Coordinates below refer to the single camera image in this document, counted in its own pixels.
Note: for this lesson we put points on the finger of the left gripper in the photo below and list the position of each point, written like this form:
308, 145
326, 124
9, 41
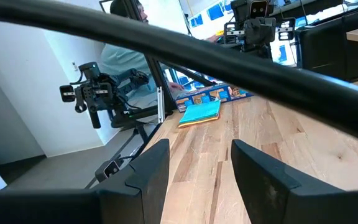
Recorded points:
232, 32
286, 29

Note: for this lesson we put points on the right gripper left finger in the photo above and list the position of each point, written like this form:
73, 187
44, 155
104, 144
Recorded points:
129, 199

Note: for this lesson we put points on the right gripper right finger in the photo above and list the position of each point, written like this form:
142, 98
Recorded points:
275, 193

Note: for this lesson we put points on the black background robot arm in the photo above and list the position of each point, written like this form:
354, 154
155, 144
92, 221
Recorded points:
101, 91

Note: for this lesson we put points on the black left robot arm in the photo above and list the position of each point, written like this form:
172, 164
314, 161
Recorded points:
259, 51

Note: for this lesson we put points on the blue background screen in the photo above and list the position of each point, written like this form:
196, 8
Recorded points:
215, 12
197, 20

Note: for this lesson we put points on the blue plastic wrap box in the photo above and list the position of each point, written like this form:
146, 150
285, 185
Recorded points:
210, 95

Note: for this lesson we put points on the person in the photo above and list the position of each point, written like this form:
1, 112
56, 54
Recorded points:
120, 59

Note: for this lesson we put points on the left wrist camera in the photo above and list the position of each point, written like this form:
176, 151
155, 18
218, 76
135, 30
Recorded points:
258, 8

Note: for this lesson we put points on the small black camera box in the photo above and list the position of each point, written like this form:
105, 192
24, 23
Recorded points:
108, 170

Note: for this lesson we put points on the silver metal bracket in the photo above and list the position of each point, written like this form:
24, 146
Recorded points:
160, 105

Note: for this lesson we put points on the white wall outlet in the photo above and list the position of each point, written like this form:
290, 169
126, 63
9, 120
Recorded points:
75, 66

